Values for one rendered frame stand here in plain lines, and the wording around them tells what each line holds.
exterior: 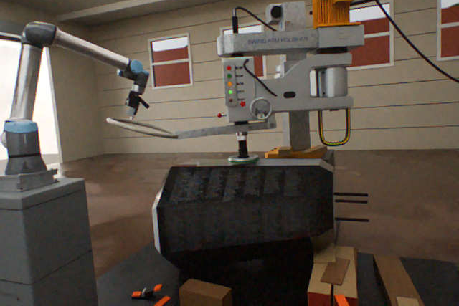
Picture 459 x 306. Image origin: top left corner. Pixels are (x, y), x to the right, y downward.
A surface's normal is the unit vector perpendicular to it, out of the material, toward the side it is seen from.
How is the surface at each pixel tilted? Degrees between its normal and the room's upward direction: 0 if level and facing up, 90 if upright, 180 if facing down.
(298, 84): 90
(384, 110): 90
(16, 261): 90
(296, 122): 90
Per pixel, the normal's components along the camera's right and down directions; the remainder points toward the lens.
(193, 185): -0.25, -0.62
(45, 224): 0.93, -0.03
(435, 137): -0.36, 0.11
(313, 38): 0.07, 0.09
